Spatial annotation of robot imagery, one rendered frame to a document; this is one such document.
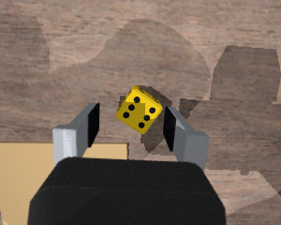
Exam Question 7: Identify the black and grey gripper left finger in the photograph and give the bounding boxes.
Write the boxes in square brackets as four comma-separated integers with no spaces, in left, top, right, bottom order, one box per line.
[52,102,99,167]

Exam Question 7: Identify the tan flat mat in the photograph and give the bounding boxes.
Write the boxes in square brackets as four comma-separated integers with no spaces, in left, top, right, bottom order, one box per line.
[0,142,127,225]

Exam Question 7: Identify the yellow die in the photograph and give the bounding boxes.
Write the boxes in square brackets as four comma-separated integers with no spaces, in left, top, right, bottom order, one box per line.
[116,85,163,134]

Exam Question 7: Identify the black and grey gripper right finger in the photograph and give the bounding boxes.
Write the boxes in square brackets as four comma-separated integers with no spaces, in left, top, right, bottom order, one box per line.
[163,107,210,172]

